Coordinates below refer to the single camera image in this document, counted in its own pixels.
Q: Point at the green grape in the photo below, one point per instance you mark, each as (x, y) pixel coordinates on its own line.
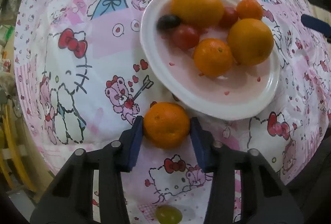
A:
(166, 214)

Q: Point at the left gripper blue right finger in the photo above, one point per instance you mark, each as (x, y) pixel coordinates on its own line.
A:
(264, 197)

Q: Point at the hello kitty pink sheet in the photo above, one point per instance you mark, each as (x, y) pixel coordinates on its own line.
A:
(87, 69)

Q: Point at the dark grape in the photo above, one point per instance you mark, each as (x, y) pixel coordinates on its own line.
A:
(168, 21)

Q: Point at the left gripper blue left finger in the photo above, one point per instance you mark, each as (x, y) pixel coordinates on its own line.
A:
(68, 198)

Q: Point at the pink strawberry ceramic plate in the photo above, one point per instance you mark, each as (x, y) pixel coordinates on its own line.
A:
(243, 92)

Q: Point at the large orange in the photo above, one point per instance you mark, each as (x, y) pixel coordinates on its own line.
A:
(198, 13)

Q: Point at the red cherry tomato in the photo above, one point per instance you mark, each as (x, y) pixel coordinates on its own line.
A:
(185, 37)
(229, 18)

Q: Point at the small tangerine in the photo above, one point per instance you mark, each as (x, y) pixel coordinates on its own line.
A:
(213, 57)
(249, 9)

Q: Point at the small tangerine hidden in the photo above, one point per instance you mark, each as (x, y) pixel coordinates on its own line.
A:
(166, 125)

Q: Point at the medium orange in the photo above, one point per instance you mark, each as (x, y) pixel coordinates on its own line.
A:
(251, 41)

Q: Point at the yellow wooden rack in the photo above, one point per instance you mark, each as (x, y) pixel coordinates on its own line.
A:
(13, 152)

